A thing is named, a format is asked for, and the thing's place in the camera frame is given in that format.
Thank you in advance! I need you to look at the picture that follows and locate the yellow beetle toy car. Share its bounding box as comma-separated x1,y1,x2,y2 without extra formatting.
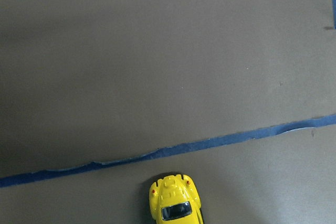
149,174,204,224

